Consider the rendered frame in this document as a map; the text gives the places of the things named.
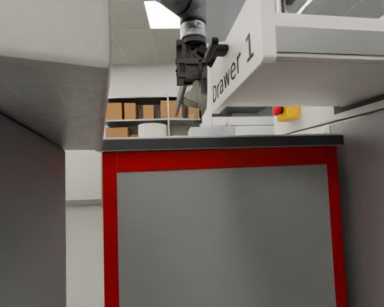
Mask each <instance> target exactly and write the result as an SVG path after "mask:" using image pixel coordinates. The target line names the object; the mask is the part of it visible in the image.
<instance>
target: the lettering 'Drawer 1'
mask: <svg viewBox="0 0 384 307"><path fill-rule="evenodd" d="M247 39H248V42H249V58H248V59H247V62H248V61H249V60H250V59H251V58H252V56H253V55H254V53H252V54H251V43H250V33H249V34H248V35H247V38H246V42H247ZM240 55H241V53H239V55H238V57H237V58H236V60H237V74H238V73H239V70H238V59H239V56H240ZM233 65H234V69H233V70H232V66H233ZM235 69H236V67H235V62H233V63H232V65H231V70H230V76H231V79H232V80H233V79H234V78H235V76H236V73H235V75H234V77H232V73H233V72H234V70H235ZM221 82H222V84H221V86H220V94H222V92H223V81H222V79H221V81H220V83H221ZM226 83H227V84H228V85H229V73H228V76H227V72H226V81H225V76H224V84H225V89H226ZM218 86H219V83H218V85H217V92H218ZM221 87H222V91H221ZM214 88H215V90H216V85H215V86H214V87H213V89H214ZM215 100H216V97H215ZM215 100H214V92H213V103H214V102H215Z"/></svg>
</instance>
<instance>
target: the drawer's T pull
mask: <svg viewBox="0 0 384 307"><path fill-rule="evenodd" d="M218 43H219V38H218V37H212V38H211V40H210V43H209V45H208V48H207V50H206V53H205V55H204V61H205V62H210V60H211V59H212V56H214V57H224V56H225V55H226V53H227V51H228V49H229V47H228V44H218Z"/></svg>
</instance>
